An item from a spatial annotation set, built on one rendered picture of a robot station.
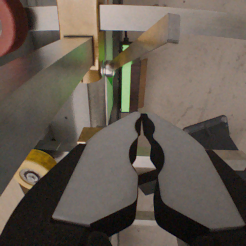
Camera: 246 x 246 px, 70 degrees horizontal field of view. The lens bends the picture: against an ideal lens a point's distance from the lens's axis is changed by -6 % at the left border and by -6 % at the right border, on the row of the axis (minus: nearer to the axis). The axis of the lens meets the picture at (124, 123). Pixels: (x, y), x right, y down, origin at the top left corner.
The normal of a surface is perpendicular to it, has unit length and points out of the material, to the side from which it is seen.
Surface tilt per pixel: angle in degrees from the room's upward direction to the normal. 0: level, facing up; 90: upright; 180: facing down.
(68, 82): 90
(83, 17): 0
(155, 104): 0
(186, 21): 0
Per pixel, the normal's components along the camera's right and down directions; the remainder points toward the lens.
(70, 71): 1.00, 0.05
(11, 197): -0.05, 0.54
